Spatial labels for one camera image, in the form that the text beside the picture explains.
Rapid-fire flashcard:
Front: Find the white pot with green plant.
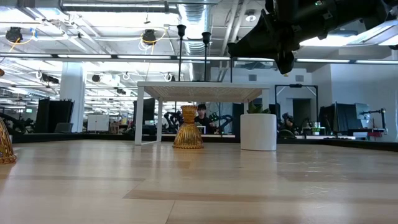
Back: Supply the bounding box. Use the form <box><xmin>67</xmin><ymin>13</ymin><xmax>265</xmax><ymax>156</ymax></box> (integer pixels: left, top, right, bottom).
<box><xmin>239</xmin><ymin>101</ymin><xmax>278</xmax><ymax>152</ymax></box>

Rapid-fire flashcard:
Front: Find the medium black candlestick holder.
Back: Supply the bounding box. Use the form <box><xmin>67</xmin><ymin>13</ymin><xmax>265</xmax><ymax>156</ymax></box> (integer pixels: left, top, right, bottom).
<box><xmin>201</xmin><ymin>31</ymin><xmax>212</xmax><ymax>83</ymax></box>

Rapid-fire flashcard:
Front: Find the black background rig frame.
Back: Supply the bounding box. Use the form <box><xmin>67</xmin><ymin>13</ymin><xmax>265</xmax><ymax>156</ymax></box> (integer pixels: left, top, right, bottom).
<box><xmin>274</xmin><ymin>83</ymin><xmax>318</xmax><ymax>138</ymax></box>

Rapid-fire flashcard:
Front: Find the person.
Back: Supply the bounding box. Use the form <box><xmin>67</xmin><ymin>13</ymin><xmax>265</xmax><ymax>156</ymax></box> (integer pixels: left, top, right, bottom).
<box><xmin>194</xmin><ymin>103</ymin><xmax>218</xmax><ymax>135</ymax></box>

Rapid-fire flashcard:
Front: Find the white building column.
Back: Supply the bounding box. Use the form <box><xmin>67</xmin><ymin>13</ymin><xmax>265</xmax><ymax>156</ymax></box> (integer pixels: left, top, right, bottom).
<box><xmin>59</xmin><ymin>62</ymin><xmax>86</xmax><ymax>133</ymax></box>

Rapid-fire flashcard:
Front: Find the tall black candlestick holder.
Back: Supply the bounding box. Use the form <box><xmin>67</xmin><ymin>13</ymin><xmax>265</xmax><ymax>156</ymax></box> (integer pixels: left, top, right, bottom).
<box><xmin>177</xmin><ymin>24</ymin><xmax>187</xmax><ymax>83</ymax></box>

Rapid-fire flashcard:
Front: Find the long linear ceiling light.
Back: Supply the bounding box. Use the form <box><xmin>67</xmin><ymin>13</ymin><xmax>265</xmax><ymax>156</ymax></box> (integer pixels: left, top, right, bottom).
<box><xmin>0</xmin><ymin>52</ymin><xmax>398</xmax><ymax>65</ymax></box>

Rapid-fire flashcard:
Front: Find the white cabinet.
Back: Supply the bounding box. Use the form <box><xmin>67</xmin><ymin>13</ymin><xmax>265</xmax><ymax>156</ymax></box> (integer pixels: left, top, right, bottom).
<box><xmin>86</xmin><ymin>114</ymin><xmax>110</xmax><ymax>133</ymax></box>

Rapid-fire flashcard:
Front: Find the black screen panel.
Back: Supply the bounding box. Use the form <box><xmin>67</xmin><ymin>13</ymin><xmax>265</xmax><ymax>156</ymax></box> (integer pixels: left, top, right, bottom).
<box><xmin>318</xmin><ymin>102</ymin><xmax>358</xmax><ymax>133</ymax></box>

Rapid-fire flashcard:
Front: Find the amber ribbed glass candle holder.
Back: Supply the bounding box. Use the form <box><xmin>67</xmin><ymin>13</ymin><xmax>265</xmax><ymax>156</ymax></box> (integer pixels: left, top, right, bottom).
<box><xmin>172</xmin><ymin>105</ymin><xmax>205</xmax><ymax>149</ymax></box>
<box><xmin>0</xmin><ymin>68</ymin><xmax>17</xmax><ymax>165</ymax></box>

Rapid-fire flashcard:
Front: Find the black monitor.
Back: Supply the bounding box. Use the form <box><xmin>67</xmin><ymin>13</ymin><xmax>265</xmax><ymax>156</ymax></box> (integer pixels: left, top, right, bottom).
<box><xmin>133</xmin><ymin>98</ymin><xmax>155</xmax><ymax>122</ymax></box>

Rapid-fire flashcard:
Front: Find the black ceiling device yellow cable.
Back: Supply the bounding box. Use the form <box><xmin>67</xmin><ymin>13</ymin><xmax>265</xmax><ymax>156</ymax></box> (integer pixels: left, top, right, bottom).
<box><xmin>5</xmin><ymin>26</ymin><xmax>24</xmax><ymax>43</ymax></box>
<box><xmin>141</xmin><ymin>29</ymin><xmax>158</xmax><ymax>46</ymax></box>

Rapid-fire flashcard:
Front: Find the silver ventilation duct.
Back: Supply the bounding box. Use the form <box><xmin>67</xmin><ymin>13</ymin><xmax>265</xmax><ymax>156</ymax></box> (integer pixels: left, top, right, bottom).
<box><xmin>177</xmin><ymin>2</ymin><xmax>215</xmax><ymax>82</ymax></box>

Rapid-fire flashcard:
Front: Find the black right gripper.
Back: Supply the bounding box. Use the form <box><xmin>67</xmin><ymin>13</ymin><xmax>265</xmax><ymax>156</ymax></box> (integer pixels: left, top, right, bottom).
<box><xmin>235</xmin><ymin>0</ymin><xmax>368</xmax><ymax>75</ymax></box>

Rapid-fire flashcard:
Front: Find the white perforated metal shelf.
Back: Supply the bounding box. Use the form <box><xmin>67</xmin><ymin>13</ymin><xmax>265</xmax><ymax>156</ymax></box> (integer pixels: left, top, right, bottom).
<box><xmin>134</xmin><ymin>81</ymin><xmax>271</xmax><ymax>146</ymax></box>

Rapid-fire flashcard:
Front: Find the black partition screen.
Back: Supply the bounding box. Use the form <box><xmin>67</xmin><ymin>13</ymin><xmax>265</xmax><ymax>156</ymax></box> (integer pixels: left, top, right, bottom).
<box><xmin>34</xmin><ymin>98</ymin><xmax>75</xmax><ymax>134</ymax></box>

